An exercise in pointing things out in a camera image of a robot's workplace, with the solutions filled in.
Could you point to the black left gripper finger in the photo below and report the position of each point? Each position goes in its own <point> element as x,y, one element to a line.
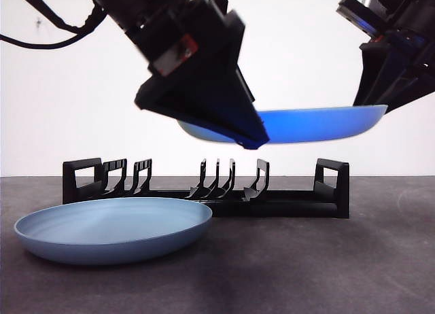
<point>204,106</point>
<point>249,93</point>

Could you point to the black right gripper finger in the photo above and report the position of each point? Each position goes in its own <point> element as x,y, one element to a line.
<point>418,89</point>
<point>380,72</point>

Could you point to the green round plate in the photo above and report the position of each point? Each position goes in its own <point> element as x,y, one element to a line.
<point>323,123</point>

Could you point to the blue round plate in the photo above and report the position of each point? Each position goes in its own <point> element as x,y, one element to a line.
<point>102,239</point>

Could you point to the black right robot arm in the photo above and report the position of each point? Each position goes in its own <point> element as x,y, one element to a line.
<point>414,11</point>

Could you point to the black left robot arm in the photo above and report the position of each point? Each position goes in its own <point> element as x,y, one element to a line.
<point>136,4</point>

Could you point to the black plastic plate rack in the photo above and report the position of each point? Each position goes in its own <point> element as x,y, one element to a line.
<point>289,208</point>

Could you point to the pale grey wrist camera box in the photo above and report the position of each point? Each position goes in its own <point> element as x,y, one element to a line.
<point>353,16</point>

